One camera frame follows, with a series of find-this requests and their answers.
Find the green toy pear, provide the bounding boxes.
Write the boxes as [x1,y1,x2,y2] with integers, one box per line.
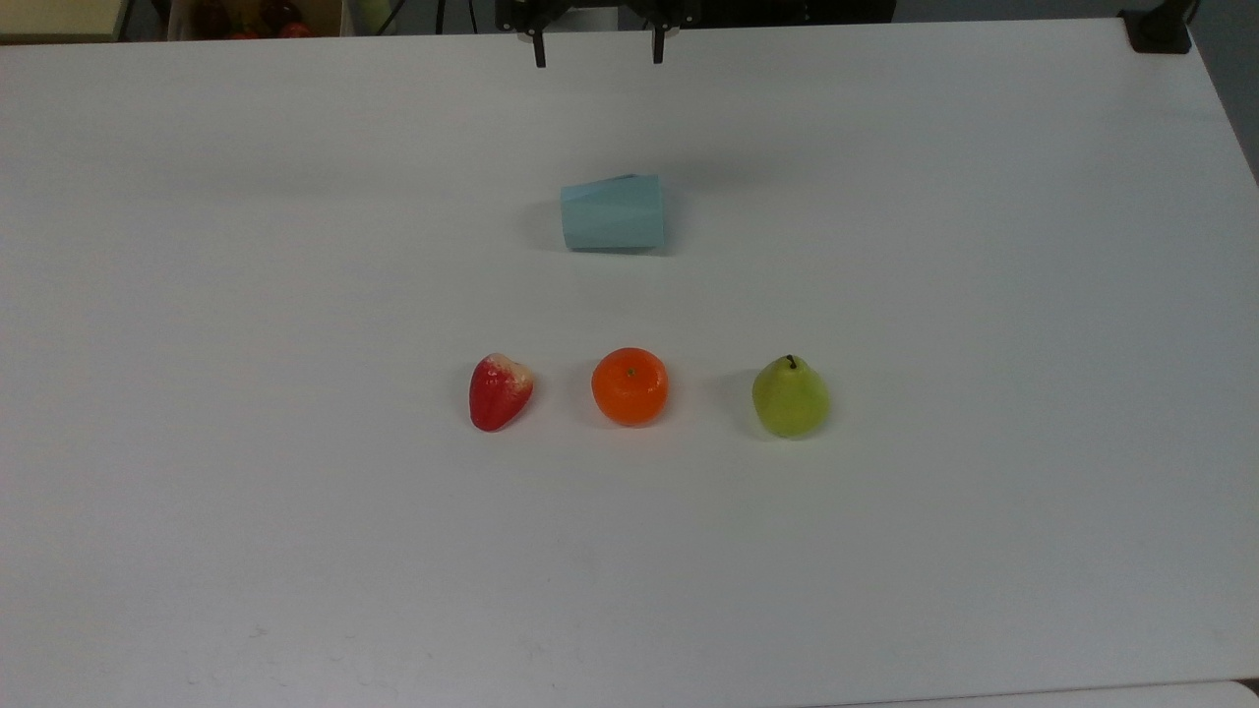
[751,355,831,440]

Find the toy orange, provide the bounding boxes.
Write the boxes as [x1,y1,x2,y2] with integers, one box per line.
[591,347,670,428]

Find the light blue faceted mug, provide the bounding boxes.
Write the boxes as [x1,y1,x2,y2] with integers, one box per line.
[560,174,668,253]

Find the red toy strawberry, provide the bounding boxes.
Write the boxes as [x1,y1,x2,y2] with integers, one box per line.
[468,353,535,433]

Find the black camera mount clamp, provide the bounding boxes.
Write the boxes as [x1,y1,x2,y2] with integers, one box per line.
[1119,0,1201,54]

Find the box of toy fruit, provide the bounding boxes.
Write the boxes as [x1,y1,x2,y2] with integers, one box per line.
[167,0,345,41]

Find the cardboard box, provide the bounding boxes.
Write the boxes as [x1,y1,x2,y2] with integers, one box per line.
[0,0,134,44]

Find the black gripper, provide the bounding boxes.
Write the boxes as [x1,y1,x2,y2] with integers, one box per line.
[495,0,701,70]

